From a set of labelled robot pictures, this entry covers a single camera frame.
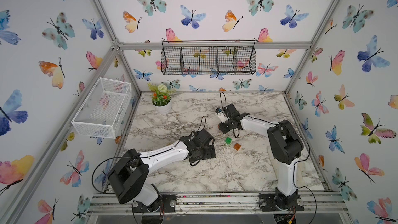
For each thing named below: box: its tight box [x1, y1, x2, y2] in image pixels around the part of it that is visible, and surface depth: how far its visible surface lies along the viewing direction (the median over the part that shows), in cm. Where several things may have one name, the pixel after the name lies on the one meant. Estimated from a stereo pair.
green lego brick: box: [224, 136, 233, 145], surface depth 96 cm
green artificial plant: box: [147, 82, 177, 107], surface depth 103 cm
